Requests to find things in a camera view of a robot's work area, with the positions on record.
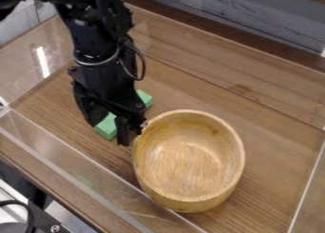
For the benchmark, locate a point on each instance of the clear acrylic enclosure walls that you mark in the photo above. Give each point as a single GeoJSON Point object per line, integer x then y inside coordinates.
{"type": "Point", "coordinates": [262, 85]}

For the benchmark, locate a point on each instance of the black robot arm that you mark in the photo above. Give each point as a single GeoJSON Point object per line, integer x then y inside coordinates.
{"type": "Point", "coordinates": [99, 25]}

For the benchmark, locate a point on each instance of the black table mount bracket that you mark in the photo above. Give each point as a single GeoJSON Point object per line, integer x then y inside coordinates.
{"type": "Point", "coordinates": [41, 222]}

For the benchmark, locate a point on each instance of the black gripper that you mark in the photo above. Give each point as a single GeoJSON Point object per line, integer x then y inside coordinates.
{"type": "Point", "coordinates": [103, 88]}

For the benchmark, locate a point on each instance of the wooden brown bowl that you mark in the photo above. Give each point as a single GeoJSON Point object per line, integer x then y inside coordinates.
{"type": "Point", "coordinates": [188, 160]}

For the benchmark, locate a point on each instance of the green rectangular block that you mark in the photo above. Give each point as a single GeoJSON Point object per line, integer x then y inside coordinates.
{"type": "Point", "coordinates": [105, 128]}

